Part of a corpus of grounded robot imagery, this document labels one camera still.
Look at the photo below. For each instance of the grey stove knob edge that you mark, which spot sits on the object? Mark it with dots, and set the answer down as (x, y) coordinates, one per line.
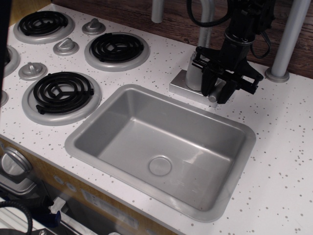
(4, 98)

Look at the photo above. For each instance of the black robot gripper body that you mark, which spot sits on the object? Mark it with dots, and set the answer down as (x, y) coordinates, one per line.
(231, 63)

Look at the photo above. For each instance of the grey stove knob back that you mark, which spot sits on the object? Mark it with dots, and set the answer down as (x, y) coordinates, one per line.
(94, 27)

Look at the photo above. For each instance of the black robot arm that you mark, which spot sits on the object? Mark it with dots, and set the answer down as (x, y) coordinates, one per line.
(248, 18)

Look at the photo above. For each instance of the silver faucet lever handle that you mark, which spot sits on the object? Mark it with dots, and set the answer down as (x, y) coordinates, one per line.
(215, 94)

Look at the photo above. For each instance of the black burner far left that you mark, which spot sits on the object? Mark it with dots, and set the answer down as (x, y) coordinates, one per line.
(12, 60)

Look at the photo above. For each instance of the black burner front right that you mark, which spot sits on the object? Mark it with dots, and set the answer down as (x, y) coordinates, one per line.
(61, 98)

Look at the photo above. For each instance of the black burner back left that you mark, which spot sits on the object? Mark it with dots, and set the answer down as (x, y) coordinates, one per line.
(43, 27)

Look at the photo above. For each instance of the grey stove knob front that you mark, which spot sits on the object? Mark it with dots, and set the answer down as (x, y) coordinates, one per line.
(32, 71)

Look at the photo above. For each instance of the grey support pole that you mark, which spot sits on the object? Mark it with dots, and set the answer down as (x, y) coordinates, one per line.
(278, 72)

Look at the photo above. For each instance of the silver oven dial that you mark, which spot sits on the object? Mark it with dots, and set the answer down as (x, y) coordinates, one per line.
(14, 165)

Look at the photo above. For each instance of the black burner back right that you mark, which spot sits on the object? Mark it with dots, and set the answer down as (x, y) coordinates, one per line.
(116, 52)

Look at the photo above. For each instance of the grey stove knob middle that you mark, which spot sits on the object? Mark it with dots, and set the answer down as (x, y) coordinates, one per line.
(66, 47)

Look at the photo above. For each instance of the black burner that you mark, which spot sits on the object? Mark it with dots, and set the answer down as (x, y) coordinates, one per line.
(43, 27)
(116, 52)
(12, 60)
(61, 98)

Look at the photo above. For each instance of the grey stove knob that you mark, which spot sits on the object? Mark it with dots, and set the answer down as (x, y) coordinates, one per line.
(94, 27)
(66, 47)
(32, 71)

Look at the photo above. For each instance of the silver toy faucet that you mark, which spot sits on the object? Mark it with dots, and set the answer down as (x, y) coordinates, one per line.
(188, 83)

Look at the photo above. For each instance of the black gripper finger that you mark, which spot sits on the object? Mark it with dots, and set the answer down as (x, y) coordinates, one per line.
(227, 91)
(209, 79)

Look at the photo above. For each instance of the grey toy sink basin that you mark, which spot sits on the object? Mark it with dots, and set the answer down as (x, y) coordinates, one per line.
(180, 155)

